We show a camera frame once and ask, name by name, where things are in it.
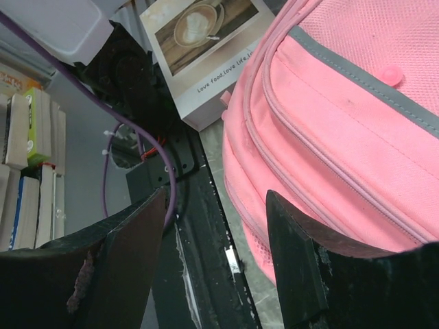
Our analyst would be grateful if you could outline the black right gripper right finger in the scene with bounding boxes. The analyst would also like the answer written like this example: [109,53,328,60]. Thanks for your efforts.
[266,191,438,328]

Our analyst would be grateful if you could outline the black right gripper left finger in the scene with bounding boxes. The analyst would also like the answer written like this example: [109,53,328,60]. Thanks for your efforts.
[1,189,166,328]

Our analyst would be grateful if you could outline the pink student backpack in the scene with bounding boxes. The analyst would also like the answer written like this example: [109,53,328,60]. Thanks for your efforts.
[222,1,438,280]

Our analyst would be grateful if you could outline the coffee photo white book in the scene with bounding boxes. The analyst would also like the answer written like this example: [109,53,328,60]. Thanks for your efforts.
[140,0,274,132]

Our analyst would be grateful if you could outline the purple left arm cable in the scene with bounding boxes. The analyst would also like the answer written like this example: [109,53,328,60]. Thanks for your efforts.
[0,10,119,117]

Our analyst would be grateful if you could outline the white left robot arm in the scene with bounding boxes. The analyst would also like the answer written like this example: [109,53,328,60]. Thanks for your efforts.
[1,1,175,135]

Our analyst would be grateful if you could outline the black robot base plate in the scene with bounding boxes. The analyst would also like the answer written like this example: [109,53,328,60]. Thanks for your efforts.
[143,125,261,328]

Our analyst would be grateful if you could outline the stacked books below table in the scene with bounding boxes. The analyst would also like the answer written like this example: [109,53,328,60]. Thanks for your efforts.
[1,64,67,252]

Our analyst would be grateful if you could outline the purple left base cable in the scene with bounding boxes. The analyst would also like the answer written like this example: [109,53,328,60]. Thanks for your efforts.
[102,116,179,234]

